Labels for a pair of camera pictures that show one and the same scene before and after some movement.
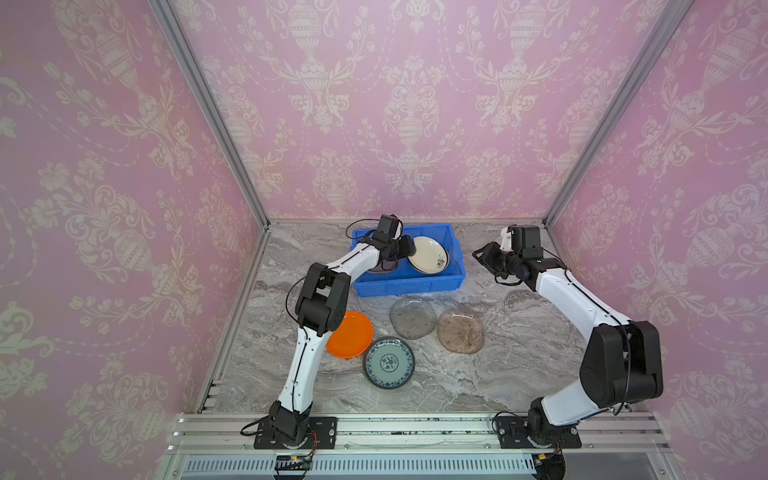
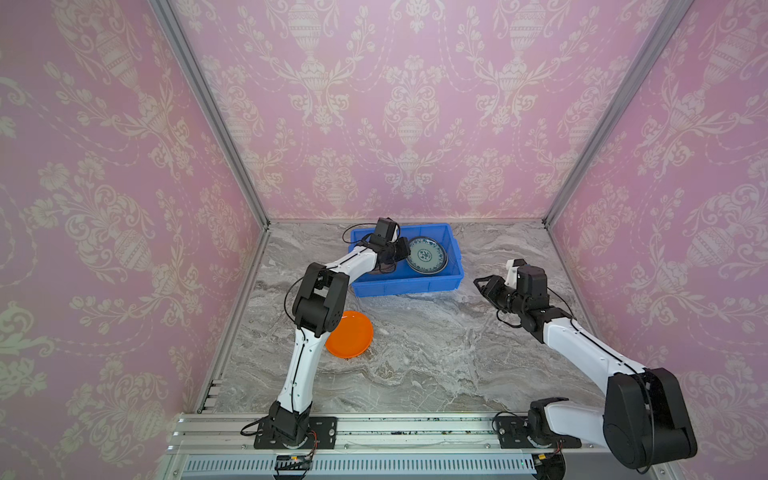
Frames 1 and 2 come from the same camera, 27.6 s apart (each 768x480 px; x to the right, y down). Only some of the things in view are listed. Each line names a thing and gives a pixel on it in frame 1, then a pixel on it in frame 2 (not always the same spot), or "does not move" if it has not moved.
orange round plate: (353, 338) does not move
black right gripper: (495, 258) to (498, 290)
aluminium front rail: (614, 446) does not move
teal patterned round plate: (389, 362) to (427, 255)
